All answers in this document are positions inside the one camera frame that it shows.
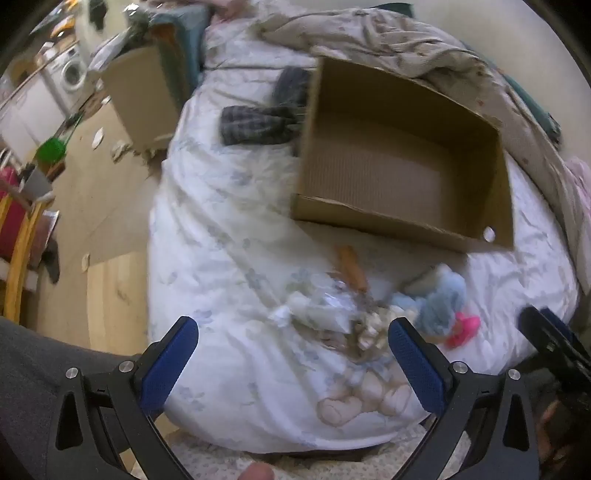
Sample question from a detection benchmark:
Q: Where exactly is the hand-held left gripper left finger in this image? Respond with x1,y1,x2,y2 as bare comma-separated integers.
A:
45,316,200,480

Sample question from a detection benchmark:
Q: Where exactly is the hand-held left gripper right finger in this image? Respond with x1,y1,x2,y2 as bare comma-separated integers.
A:
388,316,542,480

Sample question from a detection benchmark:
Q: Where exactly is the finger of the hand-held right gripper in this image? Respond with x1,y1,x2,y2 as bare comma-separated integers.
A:
518,305,591,371

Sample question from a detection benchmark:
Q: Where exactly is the grey floral scrunchie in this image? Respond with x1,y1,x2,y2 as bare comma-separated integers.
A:
350,308,399,357

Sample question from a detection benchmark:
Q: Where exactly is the pink plush toy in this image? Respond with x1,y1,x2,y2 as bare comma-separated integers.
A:
445,313,481,349

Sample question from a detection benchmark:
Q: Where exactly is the light blue plush toy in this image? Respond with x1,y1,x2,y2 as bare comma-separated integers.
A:
392,265,467,347

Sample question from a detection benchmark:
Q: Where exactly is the white cloth pack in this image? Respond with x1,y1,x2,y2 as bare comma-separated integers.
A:
288,272,365,334

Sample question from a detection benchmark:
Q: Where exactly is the white bear-print duvet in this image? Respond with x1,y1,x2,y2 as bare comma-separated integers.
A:
148,23,583,455

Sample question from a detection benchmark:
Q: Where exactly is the pink fleece blanket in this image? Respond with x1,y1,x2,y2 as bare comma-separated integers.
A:
564,156,591,224

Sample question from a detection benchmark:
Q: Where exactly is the grey metal dustpan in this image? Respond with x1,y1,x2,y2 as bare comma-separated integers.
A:
22,165,55,200

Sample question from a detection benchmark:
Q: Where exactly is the dark plaid cloth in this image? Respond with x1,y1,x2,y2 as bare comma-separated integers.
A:
219,105,302,147

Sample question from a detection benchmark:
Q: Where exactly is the white cabinet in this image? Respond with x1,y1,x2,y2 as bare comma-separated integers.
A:
0,80,63,149

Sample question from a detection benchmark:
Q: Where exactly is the dark grey knitted cloth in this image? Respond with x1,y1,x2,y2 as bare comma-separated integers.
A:
271,66,313,110

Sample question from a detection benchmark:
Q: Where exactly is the white washing machine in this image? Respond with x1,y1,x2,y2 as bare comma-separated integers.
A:
47,47,89,96

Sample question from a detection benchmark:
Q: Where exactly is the beige floral quilt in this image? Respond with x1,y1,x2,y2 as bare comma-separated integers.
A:
254,9,591,289

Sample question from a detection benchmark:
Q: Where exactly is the black hanging bag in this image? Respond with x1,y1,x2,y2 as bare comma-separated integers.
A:
89,0,110,29

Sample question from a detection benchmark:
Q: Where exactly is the wooden chair frame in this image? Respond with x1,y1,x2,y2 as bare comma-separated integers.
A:
0,191,52,325

